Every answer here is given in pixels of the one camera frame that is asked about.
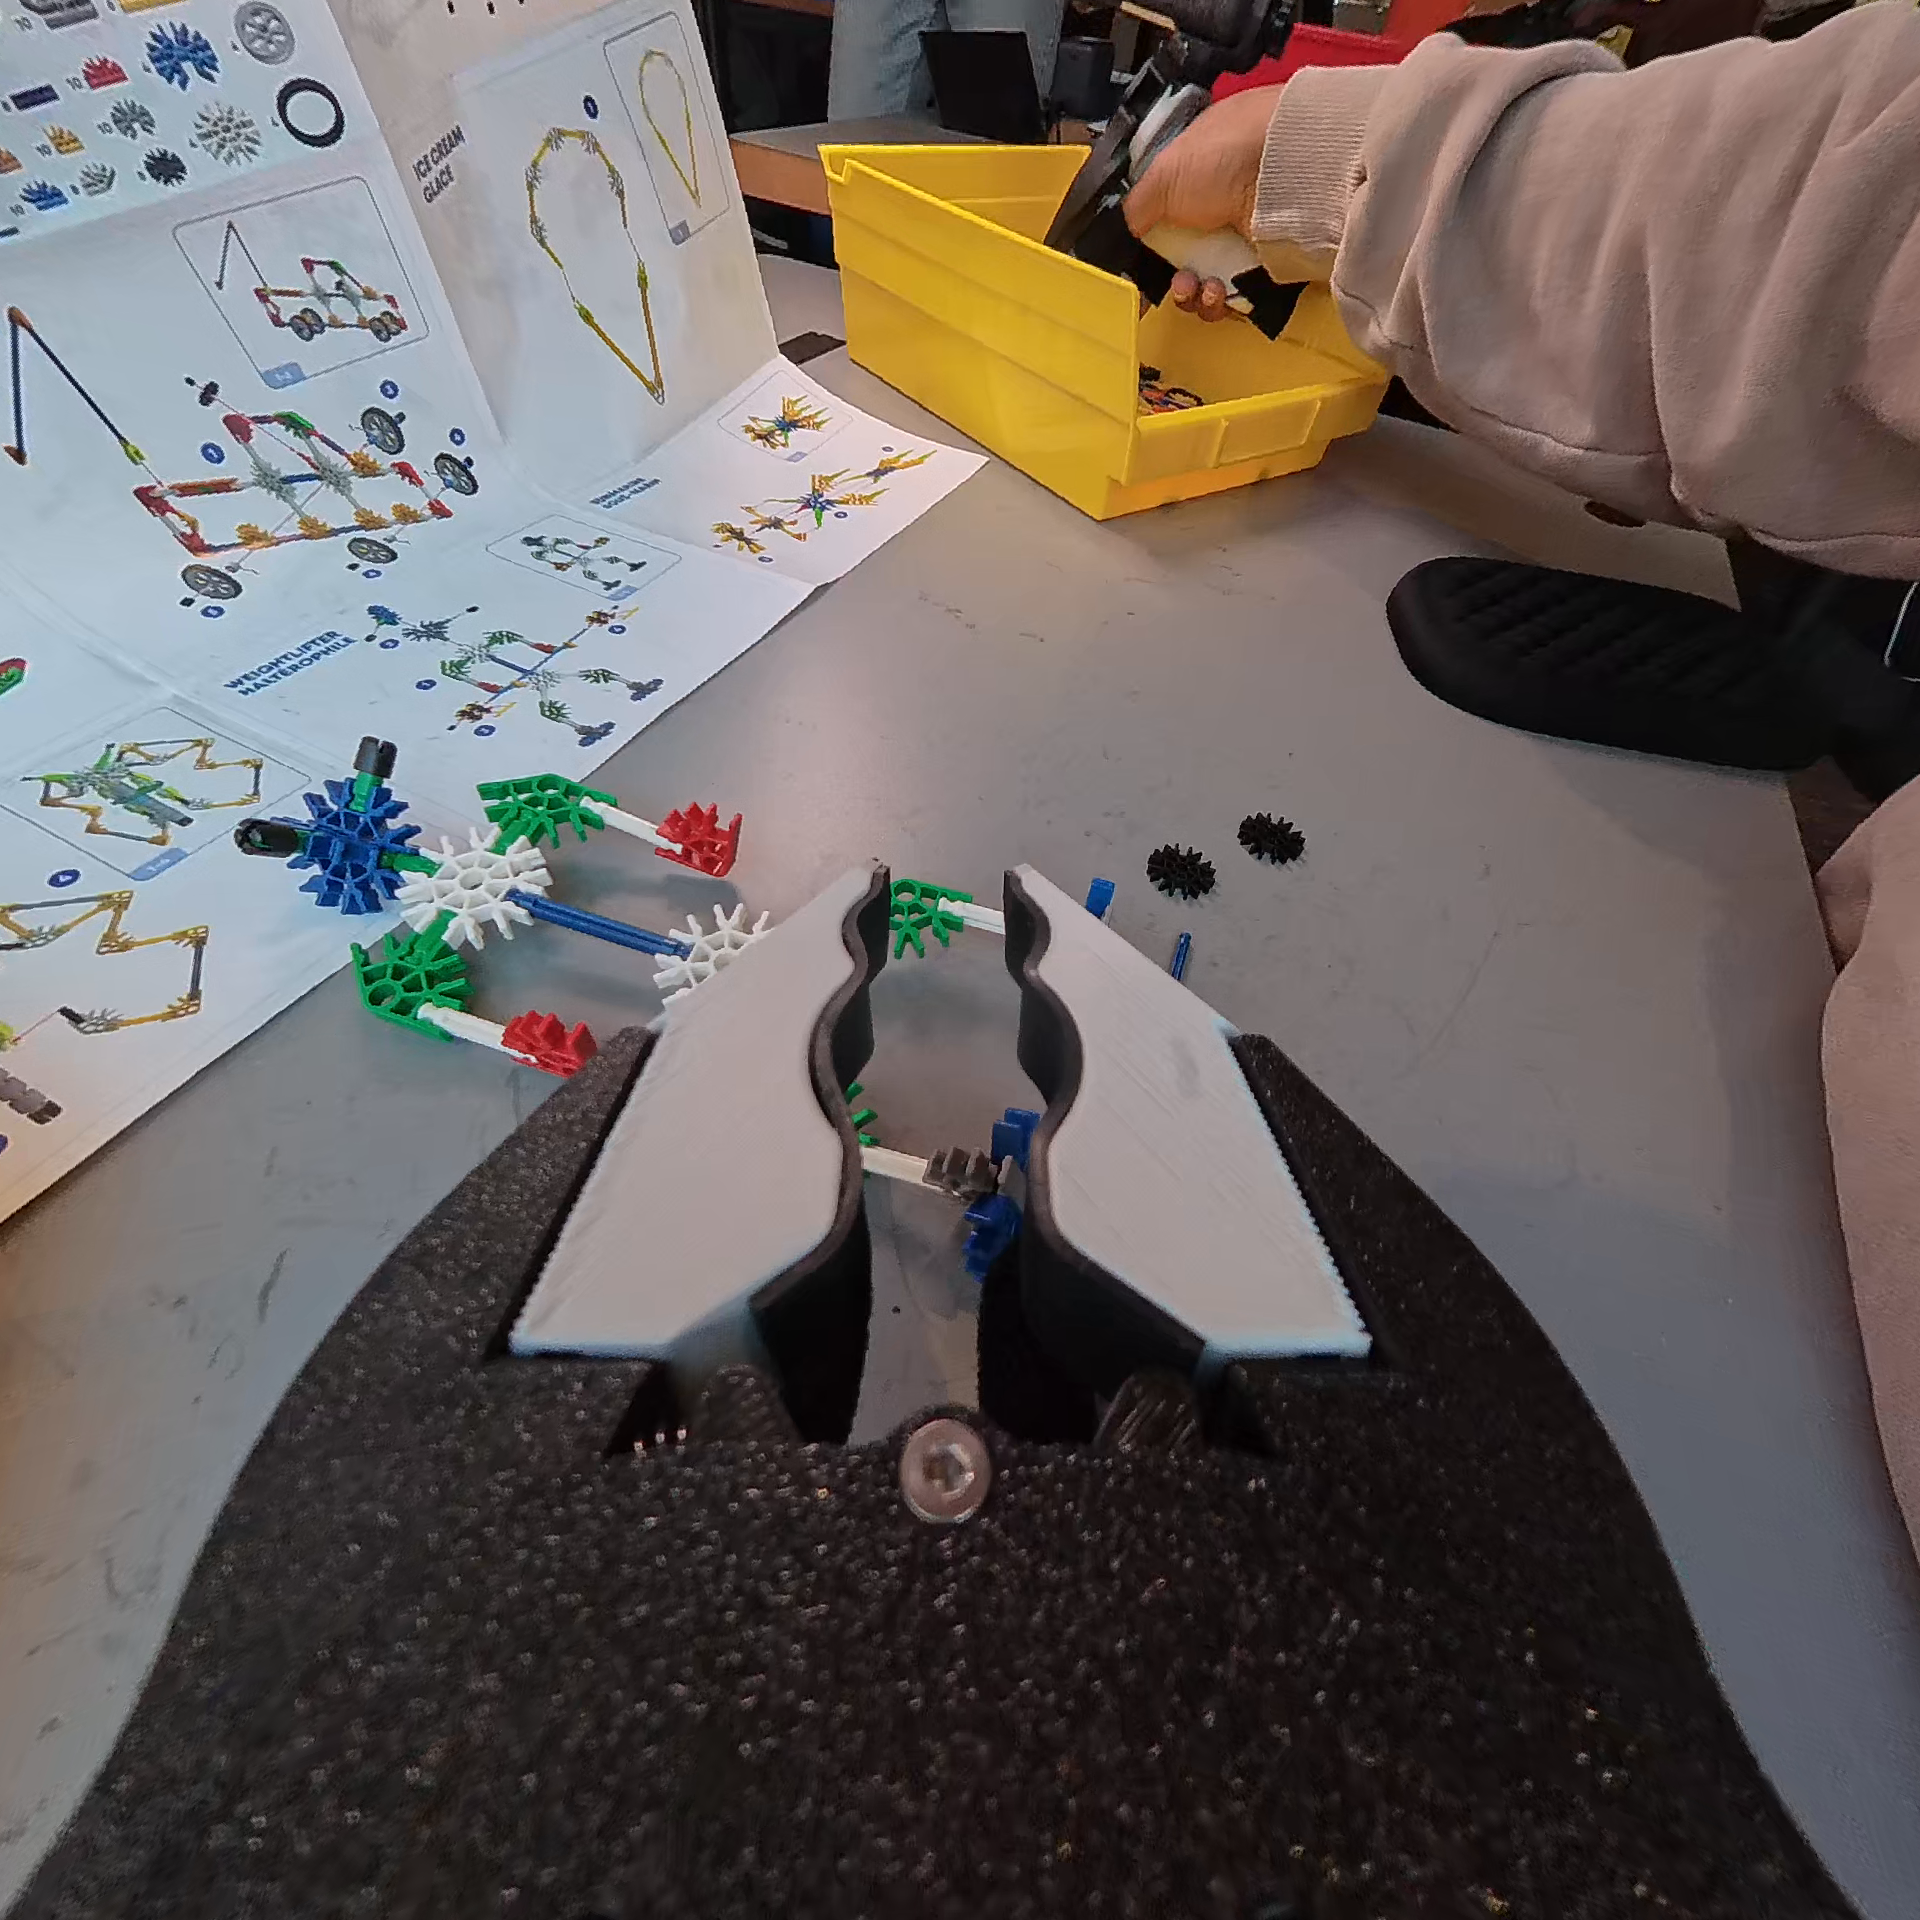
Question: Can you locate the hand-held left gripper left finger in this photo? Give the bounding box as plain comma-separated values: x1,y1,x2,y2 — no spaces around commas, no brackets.
510,862,893,1439

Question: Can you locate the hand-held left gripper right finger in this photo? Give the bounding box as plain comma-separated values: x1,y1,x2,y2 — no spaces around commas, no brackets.
978,862,1373,1430

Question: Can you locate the yellow bin with dark parts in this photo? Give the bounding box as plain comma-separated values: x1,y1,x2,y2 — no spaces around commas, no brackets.
815,141,1394,521

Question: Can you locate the colourful construction toy figure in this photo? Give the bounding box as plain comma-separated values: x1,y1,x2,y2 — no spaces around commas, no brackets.
231,736,1121,1285

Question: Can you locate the person's right forearm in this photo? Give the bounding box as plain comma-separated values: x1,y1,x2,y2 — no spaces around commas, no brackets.
1253,30,1920,577

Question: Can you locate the person's right hand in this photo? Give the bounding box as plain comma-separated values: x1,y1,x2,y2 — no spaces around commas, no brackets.
1125,79,1292,321

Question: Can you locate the wooden table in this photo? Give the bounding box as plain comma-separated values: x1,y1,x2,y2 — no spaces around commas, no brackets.
730,118,1081,212

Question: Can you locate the folded paper instruction sheet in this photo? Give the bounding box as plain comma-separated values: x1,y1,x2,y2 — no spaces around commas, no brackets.
0,0,990,1224

